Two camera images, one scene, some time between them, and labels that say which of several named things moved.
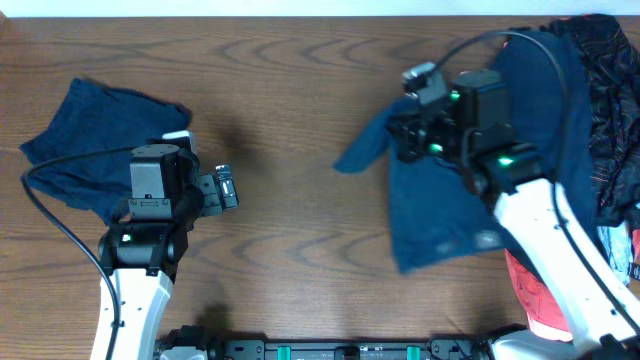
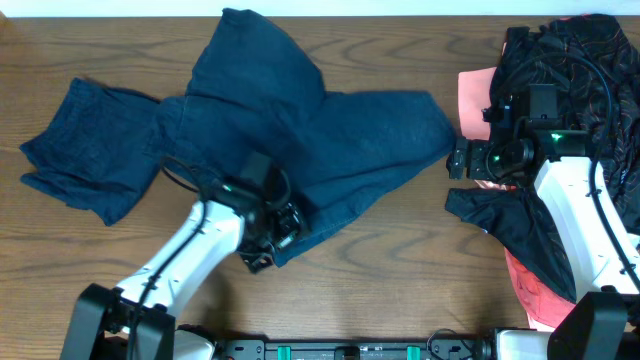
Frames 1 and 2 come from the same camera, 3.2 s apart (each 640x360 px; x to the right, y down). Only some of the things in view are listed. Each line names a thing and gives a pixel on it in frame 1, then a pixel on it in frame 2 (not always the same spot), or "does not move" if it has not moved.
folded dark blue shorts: [93, 117] does not move
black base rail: [198, 344] does not move
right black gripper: [407, 132] to [458, 158]
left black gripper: [212, 203] to [290, 226]
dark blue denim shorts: [438, 212] to [254, 94]
